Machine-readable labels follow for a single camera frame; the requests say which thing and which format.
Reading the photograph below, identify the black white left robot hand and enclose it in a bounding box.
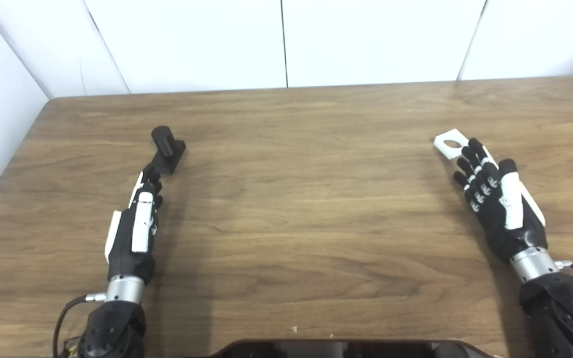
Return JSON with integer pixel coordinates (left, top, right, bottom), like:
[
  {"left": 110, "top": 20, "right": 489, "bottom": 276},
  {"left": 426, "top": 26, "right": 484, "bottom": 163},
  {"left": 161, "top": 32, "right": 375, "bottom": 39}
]
[{"left": 104, "top": 163, "right": 164, "bottom": 286}]

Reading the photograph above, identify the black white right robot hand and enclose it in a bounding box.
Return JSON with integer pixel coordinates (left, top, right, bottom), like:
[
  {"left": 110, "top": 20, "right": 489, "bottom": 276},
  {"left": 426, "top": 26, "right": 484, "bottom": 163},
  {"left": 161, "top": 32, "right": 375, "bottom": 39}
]
[{"left": 453, "top": 138, "right": 549, "bottom": 263}]

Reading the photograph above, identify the black peg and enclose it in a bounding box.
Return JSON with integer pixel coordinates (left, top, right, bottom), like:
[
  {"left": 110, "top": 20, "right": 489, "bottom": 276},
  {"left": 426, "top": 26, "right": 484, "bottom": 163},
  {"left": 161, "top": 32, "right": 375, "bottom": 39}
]
[{"left": 151, "top": 126, "right": 187, "bottom": 175}]

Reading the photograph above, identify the dark robot torso edge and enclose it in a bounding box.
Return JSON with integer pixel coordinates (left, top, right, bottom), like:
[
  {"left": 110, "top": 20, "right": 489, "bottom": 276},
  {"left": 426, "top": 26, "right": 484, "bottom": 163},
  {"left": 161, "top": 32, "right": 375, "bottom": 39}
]
[{"left": 207, "top": 339, "right": 503, "bottom": 358}]

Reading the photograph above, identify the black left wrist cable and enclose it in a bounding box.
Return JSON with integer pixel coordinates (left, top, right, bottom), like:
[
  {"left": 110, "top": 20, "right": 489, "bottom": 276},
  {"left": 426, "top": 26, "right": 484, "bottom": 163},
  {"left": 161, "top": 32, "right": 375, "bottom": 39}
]
[{"left": 53, "top": 293, "right": 107, "bottom": 358}]

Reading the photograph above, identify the thin wire on left arm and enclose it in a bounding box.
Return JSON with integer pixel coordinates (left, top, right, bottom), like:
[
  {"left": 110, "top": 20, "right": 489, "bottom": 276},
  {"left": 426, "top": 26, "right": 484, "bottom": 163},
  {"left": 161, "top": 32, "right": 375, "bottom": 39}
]
[{"left": 62, "top": 336, "right": 82, "bottom": 358}]

